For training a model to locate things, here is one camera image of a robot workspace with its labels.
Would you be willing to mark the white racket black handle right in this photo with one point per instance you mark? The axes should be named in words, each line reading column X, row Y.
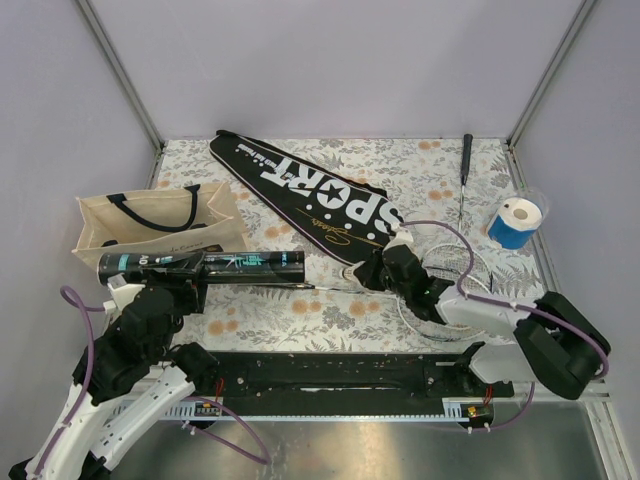
column 464, row 173

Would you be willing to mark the black shuttlecock tube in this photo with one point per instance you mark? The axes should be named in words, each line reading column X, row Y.
column 254, row 268

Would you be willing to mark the floral table mat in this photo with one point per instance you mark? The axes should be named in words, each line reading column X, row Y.
column 421, row 177

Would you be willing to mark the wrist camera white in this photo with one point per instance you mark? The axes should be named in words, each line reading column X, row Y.
column 122, row 293
column 401, row 238

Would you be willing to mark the blue wrapped toilet paper roll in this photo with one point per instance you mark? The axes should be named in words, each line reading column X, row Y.
column 514, row 222

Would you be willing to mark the beige canvas tote bag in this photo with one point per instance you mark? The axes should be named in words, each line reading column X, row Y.
column 179, row 220

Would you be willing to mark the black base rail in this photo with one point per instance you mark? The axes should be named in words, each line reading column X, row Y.
column 267, row 377

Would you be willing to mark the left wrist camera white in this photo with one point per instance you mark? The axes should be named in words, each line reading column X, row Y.
column 122, row 293

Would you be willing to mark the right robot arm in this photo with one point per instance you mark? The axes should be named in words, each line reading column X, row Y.
column 551, row 341

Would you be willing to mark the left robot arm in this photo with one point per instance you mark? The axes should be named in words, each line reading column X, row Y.
column 130, row 376

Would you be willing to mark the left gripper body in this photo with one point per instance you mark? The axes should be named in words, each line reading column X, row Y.
column 188, row 295

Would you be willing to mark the white shuttlecock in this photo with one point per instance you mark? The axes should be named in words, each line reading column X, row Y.
column 348, row 274

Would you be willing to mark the black sport racket cover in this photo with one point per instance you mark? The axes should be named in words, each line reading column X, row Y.
column 345, row 219

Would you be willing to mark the white slotted cable duct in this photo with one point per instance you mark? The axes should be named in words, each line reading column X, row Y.
column 423, row 409

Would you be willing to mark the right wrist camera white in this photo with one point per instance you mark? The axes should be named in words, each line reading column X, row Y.
column 401, row 238

